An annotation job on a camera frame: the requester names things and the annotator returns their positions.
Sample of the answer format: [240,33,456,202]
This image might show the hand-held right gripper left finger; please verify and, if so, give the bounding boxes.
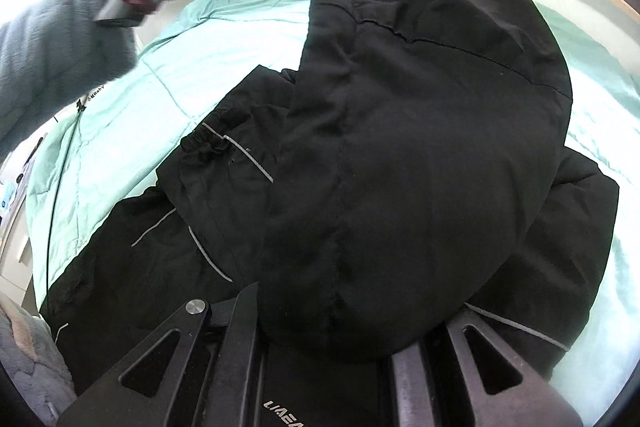
[57,282,266,427]

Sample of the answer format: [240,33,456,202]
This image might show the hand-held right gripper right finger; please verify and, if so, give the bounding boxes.
[390,307,583,427]

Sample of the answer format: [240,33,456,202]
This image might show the teal quilt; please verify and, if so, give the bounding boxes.
[25,0,640,418]

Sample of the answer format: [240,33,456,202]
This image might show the person's grey fleece clothing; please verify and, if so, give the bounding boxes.
[0,299,78,427]

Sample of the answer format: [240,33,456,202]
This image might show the black hooded jacket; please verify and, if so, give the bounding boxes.
[39,0,621,427]

